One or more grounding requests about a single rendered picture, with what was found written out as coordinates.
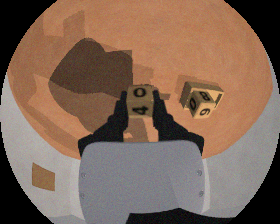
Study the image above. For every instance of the tan number cube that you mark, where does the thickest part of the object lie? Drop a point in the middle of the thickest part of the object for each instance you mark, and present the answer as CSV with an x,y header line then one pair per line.
x,y
140,102
201,104

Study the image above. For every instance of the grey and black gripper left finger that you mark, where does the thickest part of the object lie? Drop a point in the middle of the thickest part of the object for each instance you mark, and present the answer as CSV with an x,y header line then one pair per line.
x,y
112,129

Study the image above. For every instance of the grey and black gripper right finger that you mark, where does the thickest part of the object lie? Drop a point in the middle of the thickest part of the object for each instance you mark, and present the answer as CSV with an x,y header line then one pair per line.
x,y
168,128

